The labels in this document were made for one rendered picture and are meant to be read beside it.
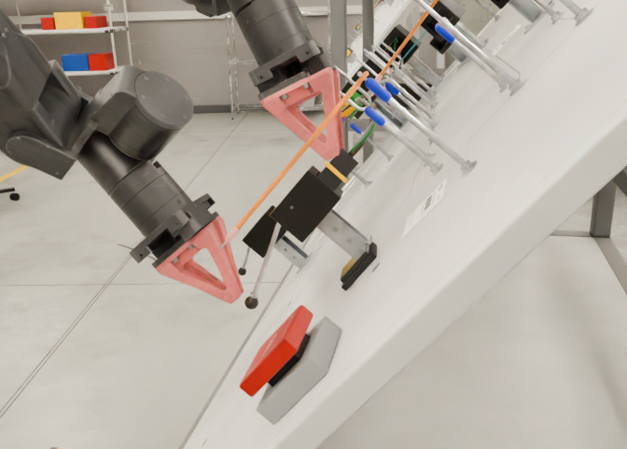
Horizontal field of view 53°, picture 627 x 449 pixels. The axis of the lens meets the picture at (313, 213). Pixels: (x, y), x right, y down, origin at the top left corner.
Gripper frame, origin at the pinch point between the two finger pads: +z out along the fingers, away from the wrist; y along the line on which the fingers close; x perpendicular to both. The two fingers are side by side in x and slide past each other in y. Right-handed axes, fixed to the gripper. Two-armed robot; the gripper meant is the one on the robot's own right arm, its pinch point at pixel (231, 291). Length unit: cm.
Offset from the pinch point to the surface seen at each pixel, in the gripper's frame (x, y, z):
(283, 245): 2.9, 36.2, 3.0
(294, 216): -10.2, -2.0, -1.9
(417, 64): -33, 79, -5
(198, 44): 110, 745, -199
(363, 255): -13.7, -7.6, 3.9
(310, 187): -13.0, -2.0, -3.1
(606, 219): -44, 85, 49
